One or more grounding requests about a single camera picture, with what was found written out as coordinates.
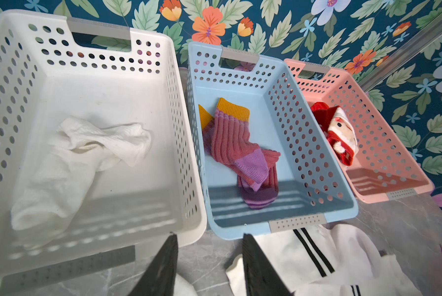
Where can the white sock black stripes left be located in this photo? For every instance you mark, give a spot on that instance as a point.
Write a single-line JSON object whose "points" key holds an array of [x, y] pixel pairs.
{"points": [[183, 288]]}

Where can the white plastic basket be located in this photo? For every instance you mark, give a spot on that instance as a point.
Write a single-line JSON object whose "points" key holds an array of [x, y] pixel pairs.
{"points": [[54, 67]]}

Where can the red santa face sock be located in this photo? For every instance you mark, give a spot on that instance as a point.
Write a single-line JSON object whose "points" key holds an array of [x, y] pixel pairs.
{"points": [[338, 131]]}

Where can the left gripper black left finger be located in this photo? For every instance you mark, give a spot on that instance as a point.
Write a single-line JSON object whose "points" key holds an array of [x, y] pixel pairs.
{"points": [[159, 277]]}

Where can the white sock black stripes right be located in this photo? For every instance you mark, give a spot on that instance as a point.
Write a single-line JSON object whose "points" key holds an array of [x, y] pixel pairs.
{"points": [[317, 255]]}

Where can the purple striped sock bottom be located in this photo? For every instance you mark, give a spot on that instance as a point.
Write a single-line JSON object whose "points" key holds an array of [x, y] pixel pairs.
{"points": [[231, 144]]}

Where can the pink plastic basket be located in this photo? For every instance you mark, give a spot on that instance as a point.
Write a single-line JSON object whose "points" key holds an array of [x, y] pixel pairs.
{"points": [[383, 170]]}

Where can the white sock black stripes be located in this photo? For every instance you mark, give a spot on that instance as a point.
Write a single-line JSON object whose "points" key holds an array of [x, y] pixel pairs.
{"points": [[183, 288], [317, 255]]}

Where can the purple striped sock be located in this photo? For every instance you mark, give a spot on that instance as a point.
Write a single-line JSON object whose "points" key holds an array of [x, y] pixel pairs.
{"points": [[231, 144], [255, 195]]}

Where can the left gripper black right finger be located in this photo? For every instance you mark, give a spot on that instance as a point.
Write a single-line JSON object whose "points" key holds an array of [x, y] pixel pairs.
{"points": [[260, 277]]}

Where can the small white ankle sock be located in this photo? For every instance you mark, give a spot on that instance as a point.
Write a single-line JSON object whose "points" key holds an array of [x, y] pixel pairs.
{"points": [[54, 194]]}

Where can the light blue plastic basket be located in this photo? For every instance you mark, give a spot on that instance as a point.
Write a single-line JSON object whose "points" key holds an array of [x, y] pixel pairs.
{"points": [[313, 189]]}

